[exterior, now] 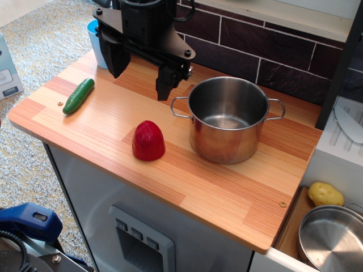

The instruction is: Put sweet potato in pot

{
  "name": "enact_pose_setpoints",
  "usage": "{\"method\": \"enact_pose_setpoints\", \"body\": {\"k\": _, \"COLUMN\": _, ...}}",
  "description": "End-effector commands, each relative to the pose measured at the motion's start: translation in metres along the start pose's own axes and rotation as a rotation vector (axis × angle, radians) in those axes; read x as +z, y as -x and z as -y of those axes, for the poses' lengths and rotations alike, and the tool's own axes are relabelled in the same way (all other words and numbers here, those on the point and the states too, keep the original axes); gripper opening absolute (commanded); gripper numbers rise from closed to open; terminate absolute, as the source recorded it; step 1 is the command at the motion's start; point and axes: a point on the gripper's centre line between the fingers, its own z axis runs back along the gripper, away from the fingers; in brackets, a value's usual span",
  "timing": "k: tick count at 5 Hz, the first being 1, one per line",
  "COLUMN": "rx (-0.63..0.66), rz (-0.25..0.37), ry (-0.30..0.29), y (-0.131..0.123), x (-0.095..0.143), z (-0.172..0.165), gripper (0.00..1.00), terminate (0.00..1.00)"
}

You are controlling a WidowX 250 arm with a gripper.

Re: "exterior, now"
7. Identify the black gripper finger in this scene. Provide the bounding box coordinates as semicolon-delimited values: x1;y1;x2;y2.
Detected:
98;28;130;78
156;66;183;101

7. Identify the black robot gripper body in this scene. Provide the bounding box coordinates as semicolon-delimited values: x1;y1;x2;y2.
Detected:
93;1;196;79

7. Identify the yellow plastic toy potato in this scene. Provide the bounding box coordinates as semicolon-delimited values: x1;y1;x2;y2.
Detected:
307;182;344;206

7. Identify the light blue plastic cup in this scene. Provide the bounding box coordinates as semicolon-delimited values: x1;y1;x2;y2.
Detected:
87;19;108;69

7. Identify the green plastic toy cucumber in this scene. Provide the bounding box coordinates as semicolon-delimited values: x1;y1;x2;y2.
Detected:
62;78;95;115

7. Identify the red plastic toy pepper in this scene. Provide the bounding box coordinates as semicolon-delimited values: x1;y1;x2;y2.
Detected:
132;120;166;162

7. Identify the white grey cardboard box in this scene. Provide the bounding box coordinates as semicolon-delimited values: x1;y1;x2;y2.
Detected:
0;35;24;100

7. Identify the light wooden shelf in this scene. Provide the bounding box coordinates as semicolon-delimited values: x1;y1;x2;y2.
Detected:
196;0;353;42

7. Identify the grey toy kitchen cabinet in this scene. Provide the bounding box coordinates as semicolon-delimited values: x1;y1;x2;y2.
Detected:
42;143;313;272

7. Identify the white dish drainer sink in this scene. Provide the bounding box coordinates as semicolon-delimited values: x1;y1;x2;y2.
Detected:
301;110;362;205

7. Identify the blue clamp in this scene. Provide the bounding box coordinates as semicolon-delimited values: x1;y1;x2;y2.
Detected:
0;202;94;272

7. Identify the stainless steel pan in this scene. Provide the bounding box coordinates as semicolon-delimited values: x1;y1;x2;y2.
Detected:
297;205;362;271

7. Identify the black cable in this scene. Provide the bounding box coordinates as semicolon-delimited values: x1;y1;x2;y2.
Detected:
171;0;196;23

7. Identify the stainless steel pot with handles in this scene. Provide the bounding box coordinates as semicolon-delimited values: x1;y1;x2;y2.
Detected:
185;76;273;164

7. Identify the dark metal post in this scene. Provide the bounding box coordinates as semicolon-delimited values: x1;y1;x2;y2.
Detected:
315;1;362;130

